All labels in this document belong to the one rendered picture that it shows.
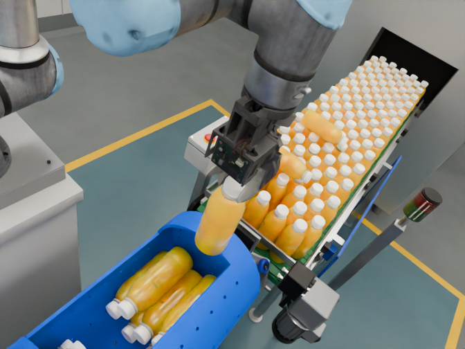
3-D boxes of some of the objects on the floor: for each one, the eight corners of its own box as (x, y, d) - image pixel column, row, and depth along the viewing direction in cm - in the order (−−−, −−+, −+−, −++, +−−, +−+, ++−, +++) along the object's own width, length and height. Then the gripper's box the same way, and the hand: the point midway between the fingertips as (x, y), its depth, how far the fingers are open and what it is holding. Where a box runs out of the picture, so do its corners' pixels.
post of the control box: (165, 278, 197) (204, 153, 127) (170, 273, 200) (211, 148, 129) (170, 282, 196) (212, 159, 126) (175, 278, 199) (219, 154, 128)
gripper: (211, 80, 42) (180, 190, 57) (288, 136, 39) (234, 236, 54) (251, 61, 47) (213, 166, 63) (321, 109, 45) (263, 207, 60)
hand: (235, 185), depth 59 cm, fingers closed on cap, 4 cm apart
